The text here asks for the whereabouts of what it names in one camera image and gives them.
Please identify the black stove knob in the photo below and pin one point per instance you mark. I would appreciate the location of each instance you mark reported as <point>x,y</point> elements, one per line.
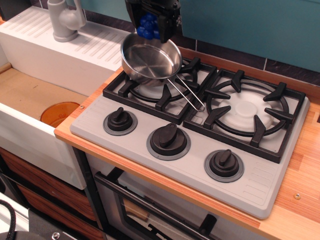
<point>120,122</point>
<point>168,143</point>
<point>224,166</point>

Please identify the black right burner grate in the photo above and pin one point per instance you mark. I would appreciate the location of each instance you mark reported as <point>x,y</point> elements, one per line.
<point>260,118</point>

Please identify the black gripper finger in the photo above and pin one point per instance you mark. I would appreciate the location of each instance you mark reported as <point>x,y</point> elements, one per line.
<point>167,27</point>
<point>135,12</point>

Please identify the stainless steel pan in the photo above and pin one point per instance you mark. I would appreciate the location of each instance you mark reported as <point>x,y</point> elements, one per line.
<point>150,62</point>

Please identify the grey toy faucet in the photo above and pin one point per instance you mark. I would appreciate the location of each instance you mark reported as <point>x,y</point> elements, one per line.
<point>65,22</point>

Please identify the blue toy blueberry cluster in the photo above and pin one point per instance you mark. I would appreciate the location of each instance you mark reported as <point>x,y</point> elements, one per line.
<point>148,28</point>

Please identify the white toy sink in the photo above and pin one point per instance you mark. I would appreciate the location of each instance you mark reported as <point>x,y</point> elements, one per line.
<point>37,72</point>

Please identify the black left burner grate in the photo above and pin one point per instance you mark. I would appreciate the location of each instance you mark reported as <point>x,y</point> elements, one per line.
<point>172,99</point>

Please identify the grey toy stove top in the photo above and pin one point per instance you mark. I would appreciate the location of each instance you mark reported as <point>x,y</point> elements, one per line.
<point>254,193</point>

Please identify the black burner grate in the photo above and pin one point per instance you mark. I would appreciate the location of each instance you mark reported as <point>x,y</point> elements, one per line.
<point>260,118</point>
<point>172,99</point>

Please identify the black right stove knob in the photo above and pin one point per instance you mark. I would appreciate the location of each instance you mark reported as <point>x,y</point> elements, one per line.
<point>224,166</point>

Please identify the black middle stove knob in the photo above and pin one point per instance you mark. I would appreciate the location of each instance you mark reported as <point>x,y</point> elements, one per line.
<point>168,143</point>

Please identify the wooden drawer cabinet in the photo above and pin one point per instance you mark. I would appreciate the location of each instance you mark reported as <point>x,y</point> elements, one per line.
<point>49,196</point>

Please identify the oven door with handle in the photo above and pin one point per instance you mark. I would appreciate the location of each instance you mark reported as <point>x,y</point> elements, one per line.
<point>143,211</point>

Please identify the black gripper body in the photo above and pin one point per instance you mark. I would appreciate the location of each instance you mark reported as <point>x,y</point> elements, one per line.
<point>160,7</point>

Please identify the orange plastic bowl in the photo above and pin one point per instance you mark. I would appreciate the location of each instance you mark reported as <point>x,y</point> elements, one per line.
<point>57,113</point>

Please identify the black left stove knob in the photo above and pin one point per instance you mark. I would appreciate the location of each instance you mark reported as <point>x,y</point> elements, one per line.
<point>120,122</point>

